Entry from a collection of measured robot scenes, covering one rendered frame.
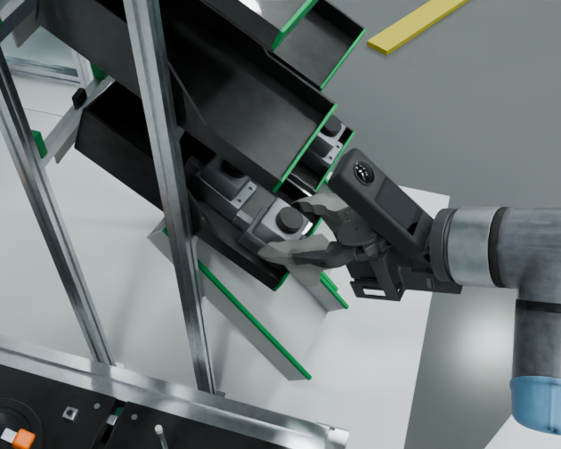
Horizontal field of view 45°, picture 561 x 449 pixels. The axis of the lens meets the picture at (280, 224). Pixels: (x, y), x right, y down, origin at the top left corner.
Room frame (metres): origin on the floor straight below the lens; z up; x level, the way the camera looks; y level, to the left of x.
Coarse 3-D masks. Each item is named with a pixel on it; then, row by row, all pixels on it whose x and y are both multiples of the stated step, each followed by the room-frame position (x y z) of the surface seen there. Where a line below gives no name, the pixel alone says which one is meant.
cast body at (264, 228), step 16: (272, 208) 0.51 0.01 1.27; (288, 208) 0.50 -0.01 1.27; (240, 224) 0.52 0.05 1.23; (256, 224) 0.49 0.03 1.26; (272, 224) 0.49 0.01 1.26; (288, 224) 0.48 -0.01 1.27; (304, 224) 0.50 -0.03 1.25; (240, 240) 0.50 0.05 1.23; (256, 240) 0.49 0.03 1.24; (272, 240) 0.48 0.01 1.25
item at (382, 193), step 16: (352, 160) 0.46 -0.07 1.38; (368, 160) 0.47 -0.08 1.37; (336, 176) 0.44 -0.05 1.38; (352, 176) 0.45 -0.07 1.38; (368, 176) 0.45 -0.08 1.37; (384, 176) 0.46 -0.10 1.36; (336, 192) 0.44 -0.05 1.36; (352, 192) 0.44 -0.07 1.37; (368, 192) 0.44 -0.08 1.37; (384, 192) 0.45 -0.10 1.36; (400, 192) 0.46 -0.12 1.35; (368, 208) 0.43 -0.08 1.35; (384, 208) 0.43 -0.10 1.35; (400, 208) 0.44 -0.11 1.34; (416, 208) 0.45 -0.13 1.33; (384, 224) 0.42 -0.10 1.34; (400, 224) 0.42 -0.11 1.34; (416, 224) 0.43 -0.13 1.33; (400, 240) 0.41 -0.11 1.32; (416, 240) 0.41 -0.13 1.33
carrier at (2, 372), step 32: (0, 384) 0.45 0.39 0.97; (32, 384) 0.45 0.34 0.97; (64, 384) 0.45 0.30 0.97; (0, 416) 0.39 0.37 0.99; (32, 416) 0.39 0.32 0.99; (96, 416) 0.40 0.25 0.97; (0, 448) 0.35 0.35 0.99; (32, 448) 0.35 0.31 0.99; (64, 448) 0.36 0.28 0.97; (96, 448) 0.37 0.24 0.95
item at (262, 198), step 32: (128, 96) 0.65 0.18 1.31; (96, 128) 0.55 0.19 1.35; (128, 128) 0.61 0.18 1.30; (96, 160) 0.55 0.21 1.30; (128, 160) 0.53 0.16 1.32; (192, 192) 0.55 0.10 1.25; (256, 192) 0.57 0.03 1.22; (288, 192) 0.59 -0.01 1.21; (192, 224) 0.50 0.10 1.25; (224, 224) 0.52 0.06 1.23; (224, 256) 0.48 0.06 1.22; (256, 256) 0.49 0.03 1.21
